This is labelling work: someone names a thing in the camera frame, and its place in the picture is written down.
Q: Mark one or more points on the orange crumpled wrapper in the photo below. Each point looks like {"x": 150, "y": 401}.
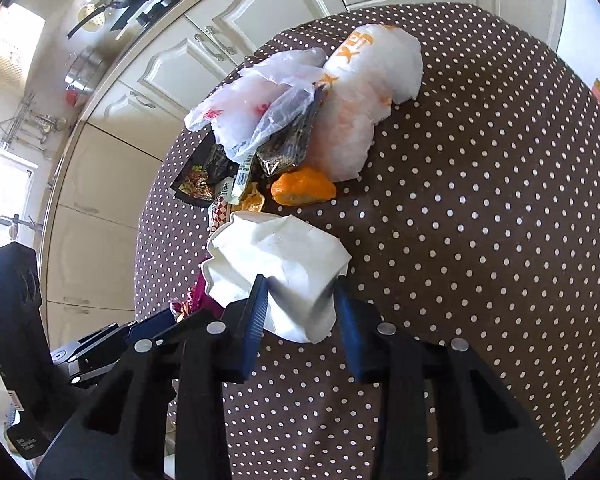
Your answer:
{"x": 302, "y": 187}

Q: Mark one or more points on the beige kitchen countertop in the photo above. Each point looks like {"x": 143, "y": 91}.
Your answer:
{"x": 125, "y": 45}

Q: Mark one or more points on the cream round colander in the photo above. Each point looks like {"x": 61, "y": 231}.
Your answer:
{"x": 91, "y": 15}

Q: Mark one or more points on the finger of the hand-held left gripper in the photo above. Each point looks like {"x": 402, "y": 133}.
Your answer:
{"x": 150, "y": 327}
{"x": 97, "y": 374}

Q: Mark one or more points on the cream lattice door cabinet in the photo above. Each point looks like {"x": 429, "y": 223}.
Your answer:
{"x": 17, "y": 45}

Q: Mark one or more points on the large white orange-print plastic bag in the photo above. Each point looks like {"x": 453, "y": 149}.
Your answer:
{"x": 375, "y": 85}

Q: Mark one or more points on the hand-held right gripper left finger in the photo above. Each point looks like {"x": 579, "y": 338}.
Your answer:
{"x": 252, "y": 322}

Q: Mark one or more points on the clear plastic bag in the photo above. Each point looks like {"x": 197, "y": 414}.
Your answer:
{"x": 275, "y": 115}

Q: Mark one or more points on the white green wrapper strip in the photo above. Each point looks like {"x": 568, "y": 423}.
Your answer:
{"x": 242, "y": 175}

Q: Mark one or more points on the red white checked wrapper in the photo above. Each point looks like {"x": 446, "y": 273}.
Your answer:
{"x": 221, "y": 215}

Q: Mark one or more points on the cream base kitchen cabinets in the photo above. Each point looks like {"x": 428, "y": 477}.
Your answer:
{"x": 105, "y": 185}

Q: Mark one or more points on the stainless steel stock pot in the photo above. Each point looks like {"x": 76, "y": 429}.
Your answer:
{"x": 85, "y": 72}

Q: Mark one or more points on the white paper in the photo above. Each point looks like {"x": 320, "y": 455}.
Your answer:
{"x": 280, "y": 250}

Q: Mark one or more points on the brown polka dot tablecloth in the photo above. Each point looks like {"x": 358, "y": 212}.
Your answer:
{"x": 455, "y": 210}

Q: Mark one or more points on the red container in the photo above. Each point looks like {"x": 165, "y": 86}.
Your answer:
{"x": 72, "y": 96}

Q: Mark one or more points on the wall utensil rack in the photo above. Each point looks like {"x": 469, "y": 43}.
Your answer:
{"x": 30, "y": 122}

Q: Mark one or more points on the kitchen window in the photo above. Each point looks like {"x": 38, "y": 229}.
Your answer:
{"x": 5, "y": 180}

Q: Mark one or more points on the dark speckled snack packet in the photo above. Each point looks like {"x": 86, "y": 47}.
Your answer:
{"x": 290, "y": 152}

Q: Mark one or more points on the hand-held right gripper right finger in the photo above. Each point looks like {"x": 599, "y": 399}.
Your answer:
{"x": 354, "y": 332}

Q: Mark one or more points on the magenta foil wrapper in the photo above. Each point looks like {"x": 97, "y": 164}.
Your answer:
{"x": 200, "y": 295}

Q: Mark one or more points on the small yellow wrapper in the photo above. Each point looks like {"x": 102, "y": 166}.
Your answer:
{"x": 252, "y": 200}

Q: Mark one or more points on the steel kitchen faucet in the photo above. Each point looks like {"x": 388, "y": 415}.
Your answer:
{"x": 15, "y": 220}

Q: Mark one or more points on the black food-picture snack packet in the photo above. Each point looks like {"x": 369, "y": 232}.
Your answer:
{"x": 197, "y": 182}

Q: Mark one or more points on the white red-print plastic bag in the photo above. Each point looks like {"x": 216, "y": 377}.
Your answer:
{"x": 240, "y": 105}

